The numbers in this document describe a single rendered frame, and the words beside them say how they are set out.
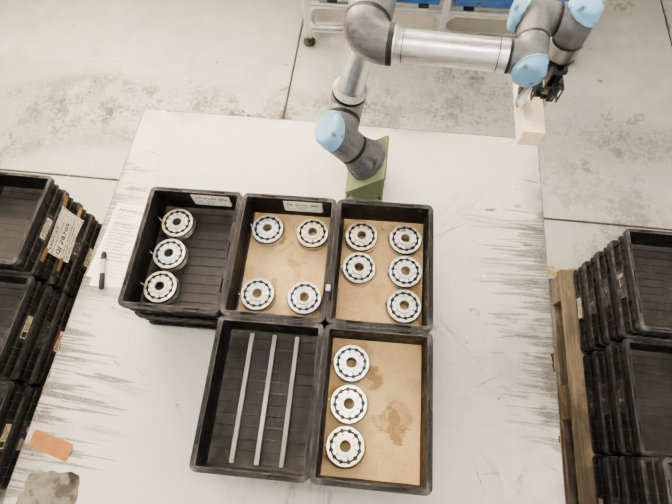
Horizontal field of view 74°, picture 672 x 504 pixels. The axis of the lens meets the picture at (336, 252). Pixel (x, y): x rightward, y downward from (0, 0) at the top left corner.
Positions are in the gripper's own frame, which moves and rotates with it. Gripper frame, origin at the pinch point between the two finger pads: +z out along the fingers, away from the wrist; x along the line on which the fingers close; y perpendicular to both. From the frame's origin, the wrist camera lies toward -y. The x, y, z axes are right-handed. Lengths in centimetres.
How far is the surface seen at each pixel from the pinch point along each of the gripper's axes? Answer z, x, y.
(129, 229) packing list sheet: 39, -131, 37
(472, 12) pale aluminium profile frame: 79, 4, -138
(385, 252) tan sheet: 26, -38, 42
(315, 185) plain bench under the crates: 39, -66, 11
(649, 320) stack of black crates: 60, 64, 44
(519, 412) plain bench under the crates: 39, 7, 84
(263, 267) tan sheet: 26, -76, 51
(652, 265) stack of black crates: 60, 68, 21
